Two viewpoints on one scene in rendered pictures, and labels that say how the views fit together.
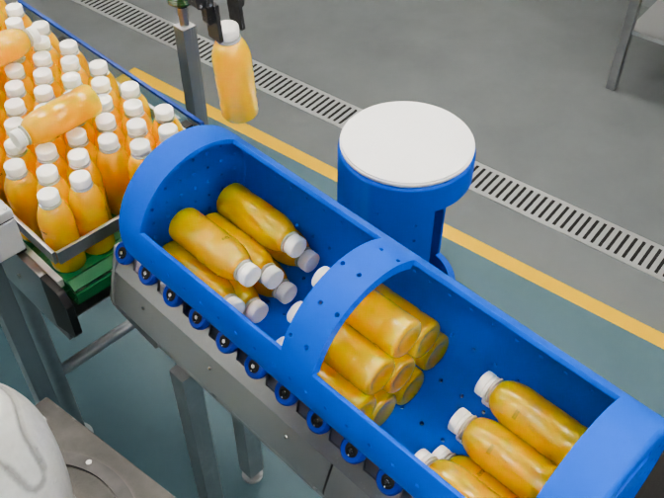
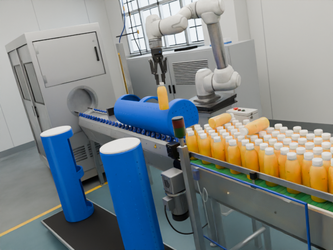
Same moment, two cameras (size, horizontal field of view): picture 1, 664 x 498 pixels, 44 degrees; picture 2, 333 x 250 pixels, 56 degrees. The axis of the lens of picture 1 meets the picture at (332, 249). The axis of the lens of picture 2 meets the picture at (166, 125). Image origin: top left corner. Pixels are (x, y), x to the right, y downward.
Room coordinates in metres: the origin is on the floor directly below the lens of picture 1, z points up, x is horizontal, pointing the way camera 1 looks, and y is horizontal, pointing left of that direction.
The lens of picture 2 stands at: (3.24, 0.65, 1.66)
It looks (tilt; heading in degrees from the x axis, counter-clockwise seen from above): 15 degrees down; 194
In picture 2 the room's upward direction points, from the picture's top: 11 degrees counter-clockwise
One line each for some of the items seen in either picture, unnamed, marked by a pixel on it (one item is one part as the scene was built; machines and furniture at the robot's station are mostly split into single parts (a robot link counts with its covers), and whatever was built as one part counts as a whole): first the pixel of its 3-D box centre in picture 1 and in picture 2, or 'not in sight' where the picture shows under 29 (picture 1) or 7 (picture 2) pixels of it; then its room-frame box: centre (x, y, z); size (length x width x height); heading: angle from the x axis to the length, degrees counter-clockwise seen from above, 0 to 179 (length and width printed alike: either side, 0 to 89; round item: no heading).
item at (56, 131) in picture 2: not in sight; (55, 131); (0.71, -1.01, 1.03); 0.28 x 0.28 x 0.01
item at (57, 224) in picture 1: (59, 231); not in sight; (1.13, 0.52, 0.98); 0.07 x 0.07 x 0.17
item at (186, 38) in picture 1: (209, 203); (198, 234); (1.69, 0.34, 0.55); 0.04 x 0.04 x 1.10; 45
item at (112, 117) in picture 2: not in sight; (112, 114); (0.22, -0.63, 1.00); 0.10 x 0.04 x 0.15; 135
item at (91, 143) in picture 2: not in sight; (96, 162); (-0.22, -1.17, 0.31); 0.06 x 0.06 x 0.63; 45
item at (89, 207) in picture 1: (90, 214); not in sight; (1.18, 0.47, 0.98); 0.07 x 0.07 x 0.17
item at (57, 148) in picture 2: not in sight; (68, 174); (0.71, -1.01, 0.59); 0.28 x 0.28 x 0.88
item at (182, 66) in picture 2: not in sight; (187, 99); (-1.34, -0.07, 0.72); 2.15 x 0.54 x 1.45; 52
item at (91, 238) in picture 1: (144, 207); not in sight; (1.22, 0.37, 0.96); 0.40 x 0.01 x 0.03; 135
